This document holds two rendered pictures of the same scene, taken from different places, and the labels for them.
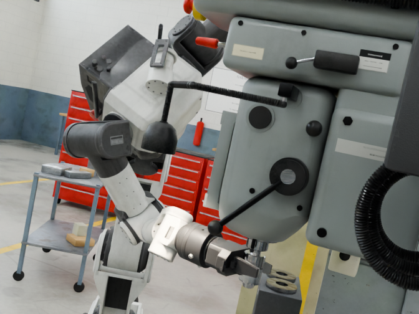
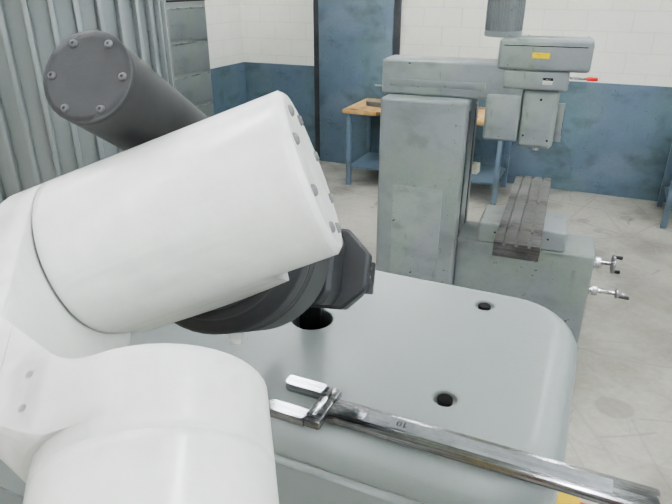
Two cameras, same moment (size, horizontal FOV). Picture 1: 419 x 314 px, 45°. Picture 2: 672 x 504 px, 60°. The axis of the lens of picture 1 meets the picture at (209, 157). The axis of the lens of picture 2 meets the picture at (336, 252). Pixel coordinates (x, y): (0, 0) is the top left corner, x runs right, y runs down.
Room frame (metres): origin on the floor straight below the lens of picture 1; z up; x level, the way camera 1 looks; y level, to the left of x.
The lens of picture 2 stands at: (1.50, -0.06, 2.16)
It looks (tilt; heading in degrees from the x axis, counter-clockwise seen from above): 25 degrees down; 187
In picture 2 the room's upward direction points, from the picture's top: straight up
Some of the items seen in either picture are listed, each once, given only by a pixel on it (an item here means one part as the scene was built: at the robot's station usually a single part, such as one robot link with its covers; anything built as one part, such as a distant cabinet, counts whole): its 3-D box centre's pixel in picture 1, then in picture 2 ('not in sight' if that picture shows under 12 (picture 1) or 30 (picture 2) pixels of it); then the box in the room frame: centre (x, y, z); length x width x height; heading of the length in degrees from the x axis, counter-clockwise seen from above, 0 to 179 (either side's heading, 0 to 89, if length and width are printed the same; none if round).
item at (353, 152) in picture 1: (371, 182); not in sight; (1.00, -0.32, 1.47); 0.24 x 0.19 x 0.26; 163
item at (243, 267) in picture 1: (244, 268); not in sight; (1.04, -0.12, 1.24); 0.06 x 0.02 x 0.03; 55
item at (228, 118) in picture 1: (224, 160); not in sight; (1.10, -0.03, 1.45); 0.04 x 0.04 x 0.21; 73
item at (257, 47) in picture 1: (318, 63); not in sight; (1.05, -0.18, 1.68); 0.34 x 0.24 x 0.10; 73
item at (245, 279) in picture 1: (251, 269); not in sight; (1.06, -0.14, 1.23); 0.05 x 0.05 x 0.05
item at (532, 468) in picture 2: not in sight; (446, 442); (1.21, -0.03, 1.89); 0.24 x 0.04 x 0.01; 73
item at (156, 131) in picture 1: (161, 136); not in sight; (1.05, 0.11, 1.47); 0.07 x 0.07 x 0.06
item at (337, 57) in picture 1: (322, 63); not in sight; (0.91, -0.16, 1.66); 0.12 x 0.04 x 0.04; 73
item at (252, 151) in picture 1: (277, 161); not in sight; (1.06, -0.14, 1.47); 0.21 x 0.19 x 0.32; 163
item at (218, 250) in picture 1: (217, 253); not in sight; (1.12, -0.06, 1.24); 0.13 x 0.12 x 0.10; 145
